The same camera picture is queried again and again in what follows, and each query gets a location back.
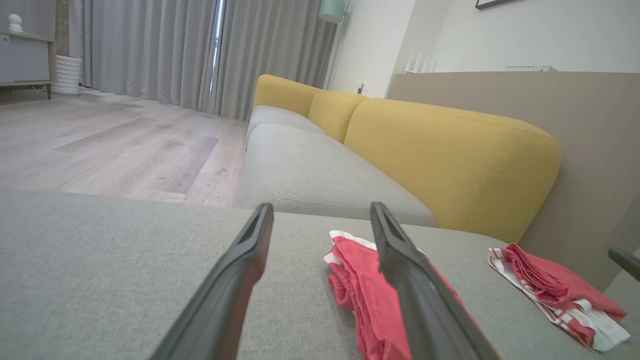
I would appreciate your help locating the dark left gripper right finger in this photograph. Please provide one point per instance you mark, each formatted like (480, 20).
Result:
(425, 310)

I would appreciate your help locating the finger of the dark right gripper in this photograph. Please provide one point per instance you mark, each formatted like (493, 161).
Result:
(627, 261)

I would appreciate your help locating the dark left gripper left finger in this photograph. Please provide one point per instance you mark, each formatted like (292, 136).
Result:
(225, 300)

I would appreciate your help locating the red shorts white stripe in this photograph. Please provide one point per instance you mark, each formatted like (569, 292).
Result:
(370, 300)

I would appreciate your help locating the red basketball jersey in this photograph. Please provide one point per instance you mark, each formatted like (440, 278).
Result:
(555, 287)

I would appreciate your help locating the wide yellow sofa back cushion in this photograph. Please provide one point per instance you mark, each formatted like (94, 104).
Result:
(450, 160)

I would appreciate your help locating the flat white device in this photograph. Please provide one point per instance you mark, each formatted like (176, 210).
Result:
(530, 68)

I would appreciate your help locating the white upright holder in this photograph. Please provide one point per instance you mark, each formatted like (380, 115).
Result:
(420, 62)

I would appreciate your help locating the white ribbed cylinder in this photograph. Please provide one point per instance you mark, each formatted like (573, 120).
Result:
(67, 75)

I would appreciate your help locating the black framed picture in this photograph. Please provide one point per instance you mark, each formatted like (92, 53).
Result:
(495, 3)

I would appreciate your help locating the mint green lamp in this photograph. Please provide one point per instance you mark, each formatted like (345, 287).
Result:
(332, 10)

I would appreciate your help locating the grey green media cabinet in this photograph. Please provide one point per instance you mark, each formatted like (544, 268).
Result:
(25, 60)

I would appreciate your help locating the small white figurine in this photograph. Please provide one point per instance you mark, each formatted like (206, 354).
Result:
(15, 23)

